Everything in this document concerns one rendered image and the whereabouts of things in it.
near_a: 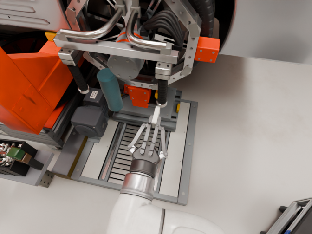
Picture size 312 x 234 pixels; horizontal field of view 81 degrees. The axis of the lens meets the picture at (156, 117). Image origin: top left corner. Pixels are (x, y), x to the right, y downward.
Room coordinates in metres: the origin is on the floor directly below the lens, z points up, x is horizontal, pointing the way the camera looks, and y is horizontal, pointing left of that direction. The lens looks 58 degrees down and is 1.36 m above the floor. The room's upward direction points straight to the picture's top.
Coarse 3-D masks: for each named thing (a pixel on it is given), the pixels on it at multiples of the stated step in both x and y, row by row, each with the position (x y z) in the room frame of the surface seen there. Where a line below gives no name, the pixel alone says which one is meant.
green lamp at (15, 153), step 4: (12, 148) 0.29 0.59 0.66; (16, 148) 0.29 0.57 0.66; (8, 152) 0.27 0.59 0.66; (12, 152) 0.27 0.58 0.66; (16, 152) 0.27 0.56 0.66; (20, 152) 0.28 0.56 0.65; (24, 152) 0.28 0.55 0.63; (8, 156) 0.26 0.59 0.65; (12, 156) 0.25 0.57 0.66; (16, 156) 0.26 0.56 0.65; (20, 156) 0.26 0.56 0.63
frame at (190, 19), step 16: (80, 0) 0.72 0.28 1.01; (176, 0) 0.65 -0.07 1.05; (80, 16) 0.78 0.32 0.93; (192, 16) 0.65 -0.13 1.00; (192, 32) 0.63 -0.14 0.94; (192, 48) 0.64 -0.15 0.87; (96, 64) 0.73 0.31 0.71; (192, 64) 0.63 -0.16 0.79; (128, 80) 0.70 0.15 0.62; (144, 80) 0.72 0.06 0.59; (176, 80) 0.64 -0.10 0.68
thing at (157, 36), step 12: (96, 0) 0.92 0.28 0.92; (108, 0) 0.81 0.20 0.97; (84, 12) 0.82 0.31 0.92; (96, 12) 0.91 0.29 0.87; (108, 12) 1.03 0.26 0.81; (144, 12) 0.81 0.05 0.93; (96, 24) 0.88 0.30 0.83; (120, 24) 0.81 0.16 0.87; (108, 36) 0.83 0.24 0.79; (156, 36) 0.77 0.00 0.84; (168, 36) 0.77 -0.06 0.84; (180, 60) 0.73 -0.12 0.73; (144, 72) 0.77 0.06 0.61
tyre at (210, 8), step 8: (192, 0) 0.72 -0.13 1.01; (200, 0) 0.72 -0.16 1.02; (208, 0) 0.72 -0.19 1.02; (200, 8) 0.71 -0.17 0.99; (208, 8) 0.71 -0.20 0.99; (200, 16) 0.71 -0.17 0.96; (208, 16) 0.71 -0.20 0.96; (208, 24) 0.71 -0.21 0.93; (200, 32) 0.71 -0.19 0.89; (208, 32) 0.70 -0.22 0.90; (104, 56) 0.81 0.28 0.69
